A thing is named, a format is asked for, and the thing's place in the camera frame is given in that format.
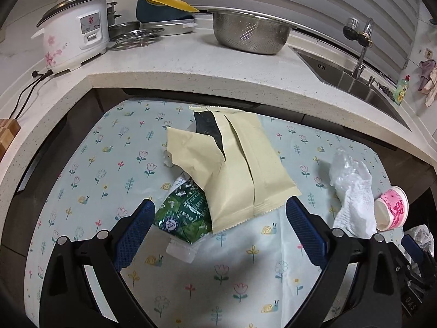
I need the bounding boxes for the dark scouring pad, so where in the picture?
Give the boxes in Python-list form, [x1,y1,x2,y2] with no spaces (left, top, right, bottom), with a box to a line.
[376,82,397,98]

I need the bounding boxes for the white rice cooker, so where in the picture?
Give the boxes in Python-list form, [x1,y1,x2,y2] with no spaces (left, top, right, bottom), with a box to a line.
[32,0,112,75]

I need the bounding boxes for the round steel pan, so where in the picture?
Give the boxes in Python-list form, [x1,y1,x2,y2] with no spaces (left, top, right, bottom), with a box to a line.
[108,20,143,40]

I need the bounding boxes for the chrome faucet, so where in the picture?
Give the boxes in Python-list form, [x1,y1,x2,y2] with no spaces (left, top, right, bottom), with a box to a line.
[343,17,375,79]

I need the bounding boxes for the stacked steel pots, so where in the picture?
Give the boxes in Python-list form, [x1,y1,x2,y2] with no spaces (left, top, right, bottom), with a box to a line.
[107,2,123,28]

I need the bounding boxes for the dark blue basin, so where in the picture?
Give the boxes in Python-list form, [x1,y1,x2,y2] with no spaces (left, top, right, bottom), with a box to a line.
[136,0,197,23]

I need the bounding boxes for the large beige packet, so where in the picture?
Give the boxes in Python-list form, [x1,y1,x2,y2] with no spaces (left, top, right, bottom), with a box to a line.
[189,106,303,234]

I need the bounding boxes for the rectangular steel tray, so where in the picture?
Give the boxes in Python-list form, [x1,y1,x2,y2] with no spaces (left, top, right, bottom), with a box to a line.
[138,19,199,37]

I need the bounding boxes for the purple hanging cloth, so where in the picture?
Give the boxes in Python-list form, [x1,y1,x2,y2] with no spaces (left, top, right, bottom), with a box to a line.
[418,60,437,91]

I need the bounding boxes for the green packet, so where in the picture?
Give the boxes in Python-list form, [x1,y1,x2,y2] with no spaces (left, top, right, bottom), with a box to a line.
[154,172,213,264]

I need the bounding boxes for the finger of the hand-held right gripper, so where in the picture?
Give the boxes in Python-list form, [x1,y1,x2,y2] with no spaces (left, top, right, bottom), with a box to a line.
[402,235,427,271]

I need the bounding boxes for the beige hanging cloth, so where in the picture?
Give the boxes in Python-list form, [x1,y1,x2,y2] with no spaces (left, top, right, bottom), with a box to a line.
[421,72,437,107]

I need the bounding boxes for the white tissue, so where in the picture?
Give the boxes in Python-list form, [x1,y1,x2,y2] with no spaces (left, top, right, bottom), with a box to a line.
[411,224,435,257]

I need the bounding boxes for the black power cord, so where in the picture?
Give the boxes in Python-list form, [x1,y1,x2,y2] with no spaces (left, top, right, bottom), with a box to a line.
[8,69,55,120]

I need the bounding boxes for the floral tablecloth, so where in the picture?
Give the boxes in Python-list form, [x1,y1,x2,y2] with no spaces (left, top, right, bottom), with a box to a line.
[25,97,404,328]

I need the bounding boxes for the yellow basin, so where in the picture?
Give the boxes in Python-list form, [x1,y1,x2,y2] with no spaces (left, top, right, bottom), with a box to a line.
[137,0,200,14]

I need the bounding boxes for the wooden cutting board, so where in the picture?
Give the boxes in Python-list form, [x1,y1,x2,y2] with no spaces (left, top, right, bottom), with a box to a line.
[0,119,22,160]

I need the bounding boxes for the pink paper cup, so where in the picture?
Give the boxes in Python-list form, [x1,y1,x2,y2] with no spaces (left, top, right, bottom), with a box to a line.
[374,185,410,232]

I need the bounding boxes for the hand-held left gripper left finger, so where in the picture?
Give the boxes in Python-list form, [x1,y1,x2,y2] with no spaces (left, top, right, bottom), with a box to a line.
[39,198,156,328]

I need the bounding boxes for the white paper towel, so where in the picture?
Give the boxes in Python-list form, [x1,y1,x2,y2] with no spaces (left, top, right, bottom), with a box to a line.
[332,172,378,239]

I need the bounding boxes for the steel steamer rack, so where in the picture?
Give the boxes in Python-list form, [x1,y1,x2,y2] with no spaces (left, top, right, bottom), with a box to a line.
[109,27,165,51]

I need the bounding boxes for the stainless steel sink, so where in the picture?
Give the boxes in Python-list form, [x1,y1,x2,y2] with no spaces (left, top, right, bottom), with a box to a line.
[294,46,412,131]

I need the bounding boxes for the green dish soap bottle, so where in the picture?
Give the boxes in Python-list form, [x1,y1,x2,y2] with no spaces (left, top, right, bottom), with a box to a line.
[395,74,411,106]

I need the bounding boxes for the steel colander bowl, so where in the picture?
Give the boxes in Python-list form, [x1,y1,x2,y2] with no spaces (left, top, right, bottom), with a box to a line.
[207,8,293,55]

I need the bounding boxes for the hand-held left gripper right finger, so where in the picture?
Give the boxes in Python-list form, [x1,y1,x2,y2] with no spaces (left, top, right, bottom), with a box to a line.
[286,196,407,328]

